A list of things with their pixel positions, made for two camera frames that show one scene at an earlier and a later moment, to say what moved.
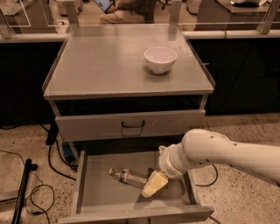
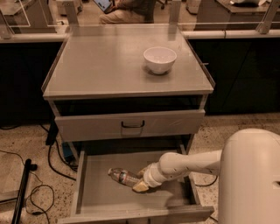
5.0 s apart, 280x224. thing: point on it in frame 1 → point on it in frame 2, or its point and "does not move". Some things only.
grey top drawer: [129, 125] does not move
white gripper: [165, 163] → [150, 176]
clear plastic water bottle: [129, 177] does not move
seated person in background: [129, 12] does not move
